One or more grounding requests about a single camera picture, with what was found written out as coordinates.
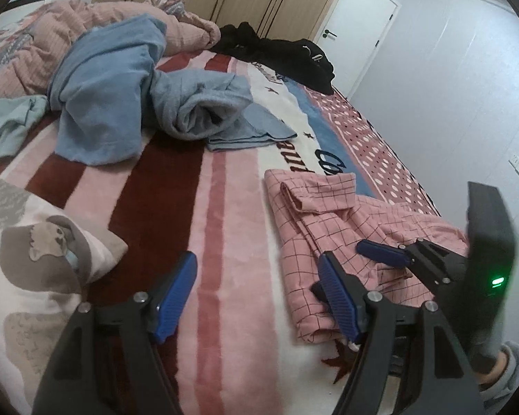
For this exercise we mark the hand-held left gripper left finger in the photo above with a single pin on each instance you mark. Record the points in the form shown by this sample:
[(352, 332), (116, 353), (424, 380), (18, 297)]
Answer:
[(175, 298)]

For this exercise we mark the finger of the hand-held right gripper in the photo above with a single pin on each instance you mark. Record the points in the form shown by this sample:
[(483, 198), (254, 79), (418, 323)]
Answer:
[(380, 253), (319, 295)]

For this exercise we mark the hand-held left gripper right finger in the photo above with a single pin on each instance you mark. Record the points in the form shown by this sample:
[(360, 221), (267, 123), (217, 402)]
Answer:
[(337, 294)]

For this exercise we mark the pink checked shirt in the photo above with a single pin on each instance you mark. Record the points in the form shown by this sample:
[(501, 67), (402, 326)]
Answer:
[(328, 233)]

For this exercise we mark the person's right forearm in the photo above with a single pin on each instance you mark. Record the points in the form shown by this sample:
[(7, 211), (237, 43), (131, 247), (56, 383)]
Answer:
[(512, 356)]

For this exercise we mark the striped printed blanket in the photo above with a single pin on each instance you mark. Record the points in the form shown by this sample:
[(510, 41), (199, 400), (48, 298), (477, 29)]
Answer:
[(225, 207)]

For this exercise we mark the white pillow with brown patches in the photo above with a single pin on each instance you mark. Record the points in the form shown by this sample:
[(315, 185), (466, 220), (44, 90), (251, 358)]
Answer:
[(30, 268)]

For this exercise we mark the blue fleece garment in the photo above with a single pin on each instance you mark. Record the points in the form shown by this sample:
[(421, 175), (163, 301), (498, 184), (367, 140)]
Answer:
[(104, 95)]

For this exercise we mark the black clothes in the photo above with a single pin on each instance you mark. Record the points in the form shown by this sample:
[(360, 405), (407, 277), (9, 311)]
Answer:
[(285, 58)]

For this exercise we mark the white door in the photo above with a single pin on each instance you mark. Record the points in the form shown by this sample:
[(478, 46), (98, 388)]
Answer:
[(359, 34)]

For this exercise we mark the light teal shirt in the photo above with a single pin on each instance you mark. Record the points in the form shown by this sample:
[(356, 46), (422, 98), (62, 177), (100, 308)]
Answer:
[(8, 127)]

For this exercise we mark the pink quilt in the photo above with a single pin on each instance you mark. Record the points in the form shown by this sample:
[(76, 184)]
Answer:
[(39, 39)]

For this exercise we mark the white wall switch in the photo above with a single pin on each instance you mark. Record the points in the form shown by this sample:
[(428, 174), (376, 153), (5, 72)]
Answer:
[(518, 165)]

